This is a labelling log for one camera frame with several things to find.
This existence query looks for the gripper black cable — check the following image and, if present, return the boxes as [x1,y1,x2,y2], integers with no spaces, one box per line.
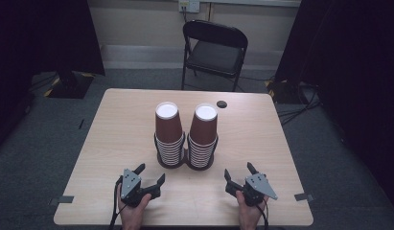
[255,195,270,230]
[107,176,128,230]

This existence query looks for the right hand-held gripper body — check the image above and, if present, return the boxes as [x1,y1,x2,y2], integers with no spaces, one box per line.
[242,172,279,207]

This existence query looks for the white wall socket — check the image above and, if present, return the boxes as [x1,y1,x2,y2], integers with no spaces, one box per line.
[177,0,201,14]

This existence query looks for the person's left hand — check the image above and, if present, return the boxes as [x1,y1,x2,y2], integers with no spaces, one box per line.
[117,191,152,230]

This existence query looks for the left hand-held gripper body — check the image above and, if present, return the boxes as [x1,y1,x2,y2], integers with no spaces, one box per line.
[119,168,154,208]

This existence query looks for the black stand base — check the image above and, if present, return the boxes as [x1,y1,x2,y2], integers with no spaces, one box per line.
[265,79,303,105]
[43,70,96,100]

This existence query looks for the stack of brown paper cups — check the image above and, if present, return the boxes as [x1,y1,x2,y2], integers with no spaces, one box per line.
[154,101,186,167]
[187,102,220,169]

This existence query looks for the black curtain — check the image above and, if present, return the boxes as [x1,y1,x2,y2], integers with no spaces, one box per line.
[0,0,106,159]
[273,0,394,212]

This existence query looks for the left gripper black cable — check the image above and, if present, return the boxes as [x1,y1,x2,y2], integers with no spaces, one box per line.
[107,176,128,230]

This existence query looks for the person's right hand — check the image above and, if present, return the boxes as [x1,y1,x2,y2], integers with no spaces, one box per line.
[235,190,269,230]

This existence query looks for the black floor cables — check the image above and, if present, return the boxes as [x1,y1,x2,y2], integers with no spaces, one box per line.
[275,81,321,127]

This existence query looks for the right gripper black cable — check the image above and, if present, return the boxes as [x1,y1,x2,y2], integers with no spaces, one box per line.
[255,195,270,230]

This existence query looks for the grey tape strip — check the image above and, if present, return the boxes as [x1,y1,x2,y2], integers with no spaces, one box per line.
[48,195,75,206]
[293,192,315,202]

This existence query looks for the black folding chair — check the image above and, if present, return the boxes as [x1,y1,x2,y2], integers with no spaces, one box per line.
[180,19,249,93]

